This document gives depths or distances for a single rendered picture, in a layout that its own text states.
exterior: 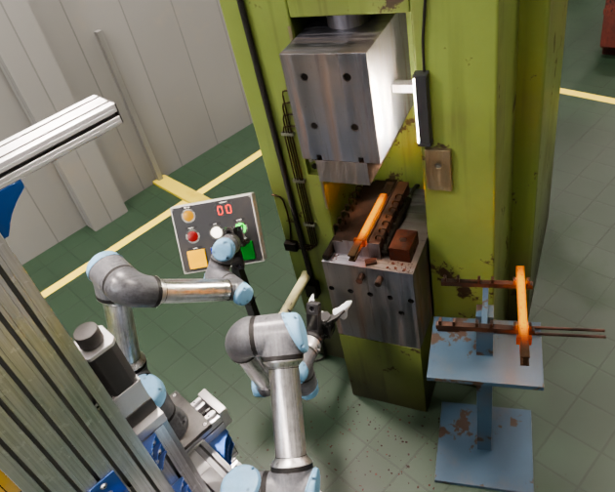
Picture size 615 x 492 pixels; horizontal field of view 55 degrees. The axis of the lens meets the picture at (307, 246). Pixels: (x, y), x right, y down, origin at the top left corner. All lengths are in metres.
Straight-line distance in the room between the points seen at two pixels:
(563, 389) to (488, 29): 1.80
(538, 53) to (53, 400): 1.94
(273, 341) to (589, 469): 1.67
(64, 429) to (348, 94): 1.26
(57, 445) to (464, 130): 1.52
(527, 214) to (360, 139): 1.04
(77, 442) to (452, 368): 1.35
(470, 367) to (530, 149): 0.93
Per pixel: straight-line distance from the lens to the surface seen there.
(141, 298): 1.77
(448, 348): 2.33
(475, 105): 2.02
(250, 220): 2.37
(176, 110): 5.07
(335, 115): 2.01
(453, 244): 2.38
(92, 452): 1.50
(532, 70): 2.43
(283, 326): 1.62
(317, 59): 1.94
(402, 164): 2.63
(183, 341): 3.59
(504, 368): 2.27
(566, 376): 3.13
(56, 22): 4.55
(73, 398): 1.38
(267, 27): 2.14
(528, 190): 2.71
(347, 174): 2.13
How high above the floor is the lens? 2.47
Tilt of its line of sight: 39 degrees down
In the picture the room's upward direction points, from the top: 14 degrees counter-clockwise
